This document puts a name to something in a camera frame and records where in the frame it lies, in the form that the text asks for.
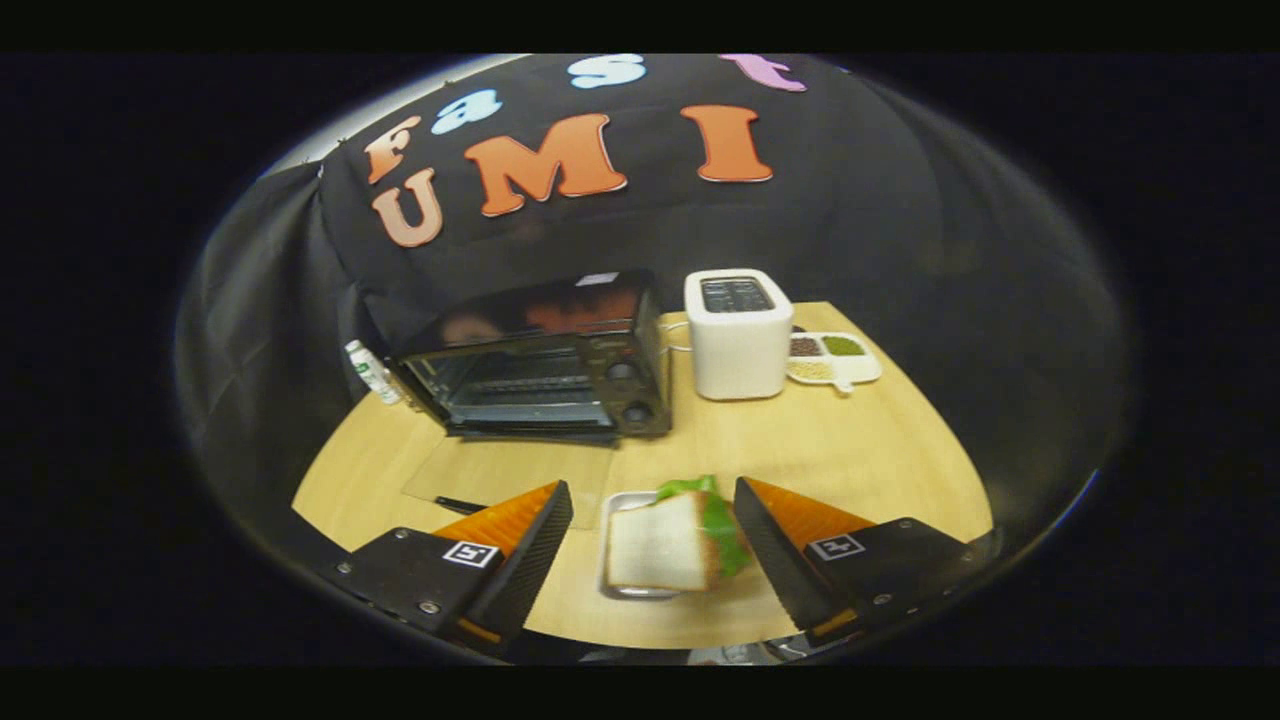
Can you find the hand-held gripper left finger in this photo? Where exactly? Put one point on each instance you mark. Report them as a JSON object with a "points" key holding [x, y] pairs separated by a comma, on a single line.
{"points": [[530, 565]]}

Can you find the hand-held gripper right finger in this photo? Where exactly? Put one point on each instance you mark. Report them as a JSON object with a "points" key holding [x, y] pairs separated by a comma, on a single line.
{"points": [[775, 560]]}

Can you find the sandwich with lettuce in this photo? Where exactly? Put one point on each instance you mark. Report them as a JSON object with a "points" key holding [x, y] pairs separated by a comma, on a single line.
{"points": [[655, 545]]}

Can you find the black toaster oven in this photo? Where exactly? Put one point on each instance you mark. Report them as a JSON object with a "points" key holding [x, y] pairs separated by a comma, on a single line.
{"points": [[540, 320]]}

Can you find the white pop-up toaster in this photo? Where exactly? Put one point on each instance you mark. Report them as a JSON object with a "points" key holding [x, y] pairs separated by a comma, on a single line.
{"points": [[738, 350]]}

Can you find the small white tray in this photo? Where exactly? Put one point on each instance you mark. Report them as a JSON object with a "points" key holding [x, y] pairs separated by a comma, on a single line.
{"points": [[618, 505]]}

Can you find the white divided plate with grains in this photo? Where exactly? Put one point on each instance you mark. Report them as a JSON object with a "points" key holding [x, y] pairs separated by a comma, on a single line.
{"points": [[815, 370]]}

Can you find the small white bottle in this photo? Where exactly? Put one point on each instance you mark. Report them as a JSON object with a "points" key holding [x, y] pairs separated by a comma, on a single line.
{"points": [[372, 372]]}

